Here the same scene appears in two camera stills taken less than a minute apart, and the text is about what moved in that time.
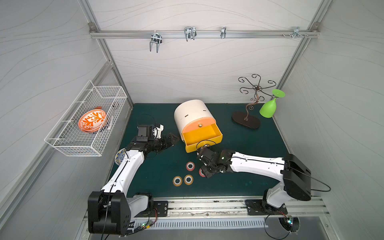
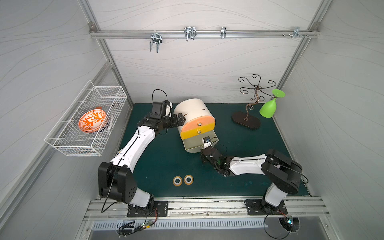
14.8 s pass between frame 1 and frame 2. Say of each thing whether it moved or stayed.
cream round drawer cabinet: moved
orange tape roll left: stayed
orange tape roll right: stayed
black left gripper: moved
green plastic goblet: stayed
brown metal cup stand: stayed
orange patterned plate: stayed
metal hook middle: stayed
